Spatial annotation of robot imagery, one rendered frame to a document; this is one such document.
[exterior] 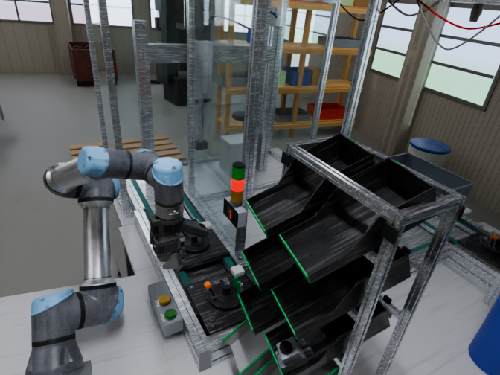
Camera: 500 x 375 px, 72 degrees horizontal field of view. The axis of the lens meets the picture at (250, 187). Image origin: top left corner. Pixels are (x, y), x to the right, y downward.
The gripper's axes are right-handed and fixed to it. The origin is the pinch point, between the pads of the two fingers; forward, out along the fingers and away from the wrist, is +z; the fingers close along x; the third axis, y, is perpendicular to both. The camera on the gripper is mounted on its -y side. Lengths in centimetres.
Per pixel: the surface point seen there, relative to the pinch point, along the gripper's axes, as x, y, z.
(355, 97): -65, -128, -26
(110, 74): -87, 0, -38
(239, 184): -21.6, -31.1, -11.3
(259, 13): -22, -34, -69
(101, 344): -13.0, 24.5, 37.4
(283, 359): 40.4, -10.5, -1.9
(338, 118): -333, -392, 97
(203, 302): -6.0, -10.8, 26.3
